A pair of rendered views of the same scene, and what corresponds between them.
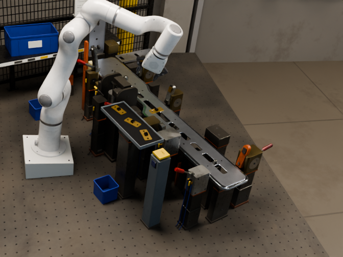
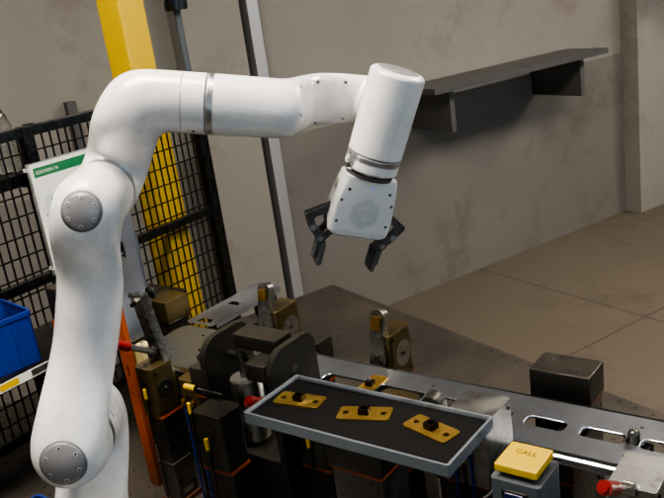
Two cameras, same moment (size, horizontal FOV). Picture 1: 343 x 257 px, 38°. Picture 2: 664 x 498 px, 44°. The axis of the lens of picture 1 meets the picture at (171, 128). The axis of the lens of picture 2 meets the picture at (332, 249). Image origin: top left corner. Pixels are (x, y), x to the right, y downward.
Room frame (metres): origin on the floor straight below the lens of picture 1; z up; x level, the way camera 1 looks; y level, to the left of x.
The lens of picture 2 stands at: (0.95, 0.40, 1.79)
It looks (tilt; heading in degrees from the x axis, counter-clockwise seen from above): 18 degrees down; 350
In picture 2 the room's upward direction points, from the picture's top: 8 degrees counter-clockwise
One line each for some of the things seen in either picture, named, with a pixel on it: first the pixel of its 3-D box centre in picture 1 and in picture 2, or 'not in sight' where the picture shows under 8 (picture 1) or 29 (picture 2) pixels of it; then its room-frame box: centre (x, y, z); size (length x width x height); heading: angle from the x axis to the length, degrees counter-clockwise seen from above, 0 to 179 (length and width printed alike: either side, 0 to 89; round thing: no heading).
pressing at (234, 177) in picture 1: (159, 112); (380, 387); (2.42, 0.08, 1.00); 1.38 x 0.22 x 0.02; 42
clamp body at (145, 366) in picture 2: (89, 96); (164, 435); (2.66, 0.55, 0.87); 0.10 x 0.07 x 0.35; 132
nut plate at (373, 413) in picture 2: (132, 121); (364, 410); (2.04, 0.20, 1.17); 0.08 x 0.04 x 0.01; 61
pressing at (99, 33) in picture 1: (97, 30); (125, 273); (2.98, 0.58, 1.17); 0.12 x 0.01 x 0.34; 132
